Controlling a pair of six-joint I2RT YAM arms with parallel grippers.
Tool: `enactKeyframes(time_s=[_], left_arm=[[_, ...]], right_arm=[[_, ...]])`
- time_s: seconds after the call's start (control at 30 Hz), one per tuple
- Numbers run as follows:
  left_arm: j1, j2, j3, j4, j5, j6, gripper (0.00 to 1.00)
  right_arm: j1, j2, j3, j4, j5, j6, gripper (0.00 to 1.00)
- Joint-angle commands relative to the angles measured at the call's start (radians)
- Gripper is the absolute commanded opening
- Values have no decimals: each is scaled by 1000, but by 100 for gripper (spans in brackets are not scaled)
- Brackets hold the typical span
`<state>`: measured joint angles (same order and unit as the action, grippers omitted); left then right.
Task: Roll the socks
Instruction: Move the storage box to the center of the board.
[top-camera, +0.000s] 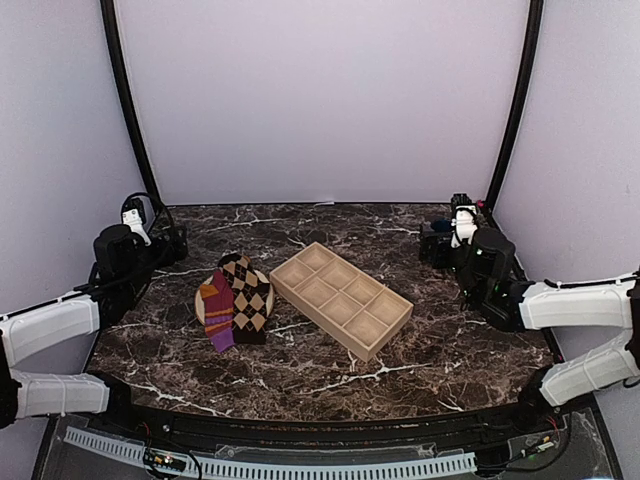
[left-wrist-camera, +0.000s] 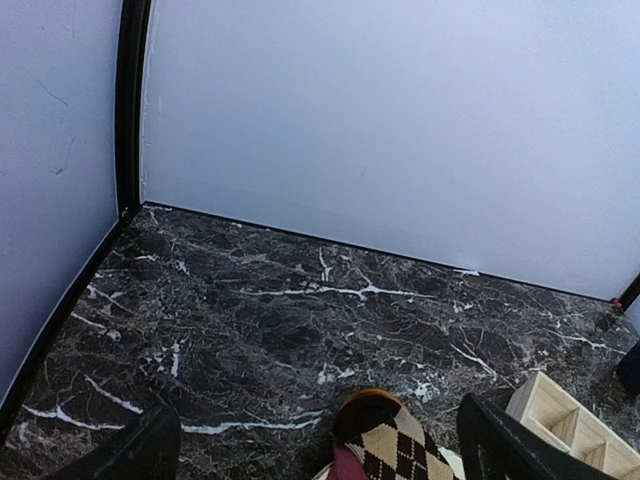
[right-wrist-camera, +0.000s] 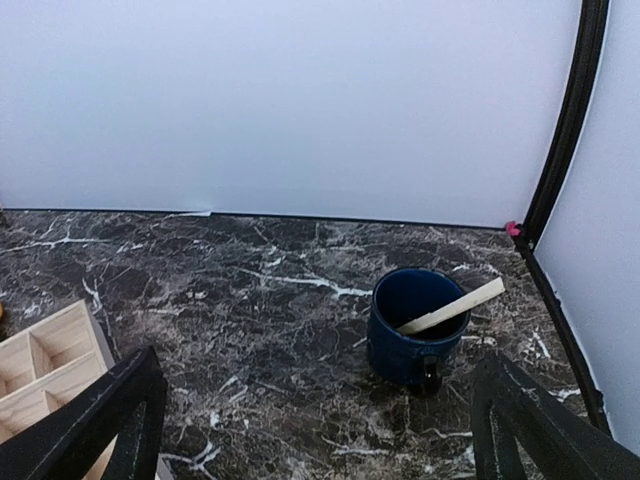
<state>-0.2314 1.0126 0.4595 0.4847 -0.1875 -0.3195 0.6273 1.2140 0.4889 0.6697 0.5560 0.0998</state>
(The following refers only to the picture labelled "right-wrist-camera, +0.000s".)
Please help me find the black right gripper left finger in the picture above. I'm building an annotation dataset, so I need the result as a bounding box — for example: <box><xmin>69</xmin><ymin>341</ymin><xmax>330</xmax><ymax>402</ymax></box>
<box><xmin>1</xmin><ymin>346</ymin><xmax>168</xmax><ymax>479</ymax></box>

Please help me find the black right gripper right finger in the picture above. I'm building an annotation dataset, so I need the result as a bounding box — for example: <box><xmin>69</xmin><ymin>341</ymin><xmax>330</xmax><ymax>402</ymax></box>
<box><xmin>471</xmin><ymin>353</ymin><xmax>639</xmax><ymax>479</ymax></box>

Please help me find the wooden compartment tray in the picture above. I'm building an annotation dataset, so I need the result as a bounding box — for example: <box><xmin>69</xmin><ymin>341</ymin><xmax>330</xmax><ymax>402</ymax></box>
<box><xmin>0</xmin><ymin>299</ymin><xmax>174</xmax><ymax>480</ymax></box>

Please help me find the pale wooden stick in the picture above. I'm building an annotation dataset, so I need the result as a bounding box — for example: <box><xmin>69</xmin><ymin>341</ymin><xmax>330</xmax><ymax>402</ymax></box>
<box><xmin>397</xmin><ymin>278</ymin><xmax>505</xmax><ymax>335</ymax></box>

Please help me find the blue enamel mug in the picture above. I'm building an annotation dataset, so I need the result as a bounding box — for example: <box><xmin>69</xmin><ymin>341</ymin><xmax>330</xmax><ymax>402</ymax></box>
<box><xmin>366</xmin><ymin>267</ymin><xmax>471</xmax><ymax>397</ymax></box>

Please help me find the pink clip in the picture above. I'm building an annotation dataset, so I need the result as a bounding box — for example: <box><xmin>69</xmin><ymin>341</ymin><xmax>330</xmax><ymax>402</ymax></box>
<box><xmin>506</xmin><ymin>221</ymin><xmax>521</xmax><ymax>237</ymax></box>

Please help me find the black right frame post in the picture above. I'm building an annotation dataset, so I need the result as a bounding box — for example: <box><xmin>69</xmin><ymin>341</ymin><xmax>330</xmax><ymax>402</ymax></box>
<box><xmin>512</xmin><ymin>0</ymin><xmax>611</xmax><ymax>435</ymax></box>

